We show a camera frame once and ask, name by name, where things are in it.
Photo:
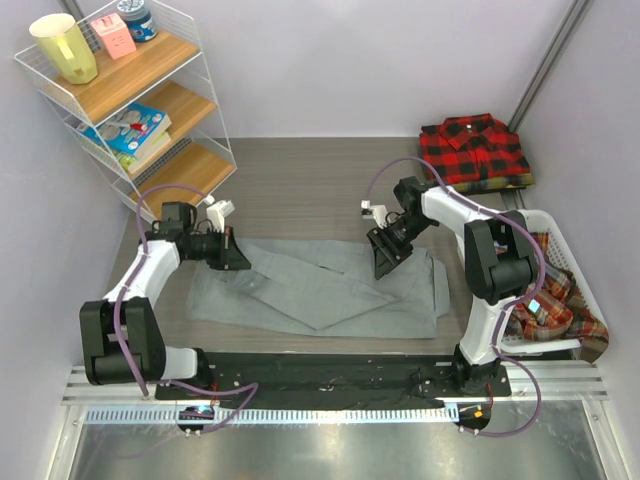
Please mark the aluminium frame post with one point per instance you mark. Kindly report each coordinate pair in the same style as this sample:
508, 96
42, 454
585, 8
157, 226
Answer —
569, 25

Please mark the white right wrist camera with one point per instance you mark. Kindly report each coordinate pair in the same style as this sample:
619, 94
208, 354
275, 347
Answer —
376, 213

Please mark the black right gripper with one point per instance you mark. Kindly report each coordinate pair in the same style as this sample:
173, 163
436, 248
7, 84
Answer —
386, 252

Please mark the blue lidded jar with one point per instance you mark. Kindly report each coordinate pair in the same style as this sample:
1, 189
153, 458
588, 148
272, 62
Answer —
138, 19

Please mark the yellow green plaid shirt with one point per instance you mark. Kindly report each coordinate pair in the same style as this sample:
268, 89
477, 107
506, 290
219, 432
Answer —
495, 184

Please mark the yellow plastic pitcher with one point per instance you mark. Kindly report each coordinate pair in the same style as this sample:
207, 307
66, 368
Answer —
63, 43

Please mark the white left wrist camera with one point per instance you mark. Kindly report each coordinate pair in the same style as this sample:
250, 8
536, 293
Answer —
217, 211

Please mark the white slotted cable duct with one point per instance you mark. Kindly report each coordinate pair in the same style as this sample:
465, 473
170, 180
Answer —
195, 415

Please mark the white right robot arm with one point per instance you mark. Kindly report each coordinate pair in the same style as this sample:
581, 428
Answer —
501, 261

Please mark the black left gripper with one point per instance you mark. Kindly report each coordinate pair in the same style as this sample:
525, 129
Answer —
229, 256

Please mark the white plastic laundry basket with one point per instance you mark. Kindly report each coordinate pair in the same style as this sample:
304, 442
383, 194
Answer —
550, 240

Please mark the green book under blue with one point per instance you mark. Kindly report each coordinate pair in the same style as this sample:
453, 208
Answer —
133, 162

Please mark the white wire wooden shelf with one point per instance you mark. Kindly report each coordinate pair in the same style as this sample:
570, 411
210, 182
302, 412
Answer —
169, 73

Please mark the orange plaid shirt in basket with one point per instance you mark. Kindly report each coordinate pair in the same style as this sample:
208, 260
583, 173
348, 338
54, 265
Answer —
559, 311

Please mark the pink cube box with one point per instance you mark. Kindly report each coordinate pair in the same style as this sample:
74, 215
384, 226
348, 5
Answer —
114, 35

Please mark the red black plaid shirt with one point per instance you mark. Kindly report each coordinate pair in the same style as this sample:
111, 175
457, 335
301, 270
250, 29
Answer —
470, 148

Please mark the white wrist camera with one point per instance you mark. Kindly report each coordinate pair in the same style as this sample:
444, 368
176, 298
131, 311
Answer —
376, 213
217, 211

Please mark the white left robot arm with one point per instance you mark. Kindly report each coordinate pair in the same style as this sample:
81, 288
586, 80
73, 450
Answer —
121, 338

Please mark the grey long sleeve shirt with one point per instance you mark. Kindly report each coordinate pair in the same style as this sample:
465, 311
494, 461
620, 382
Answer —
323, 288

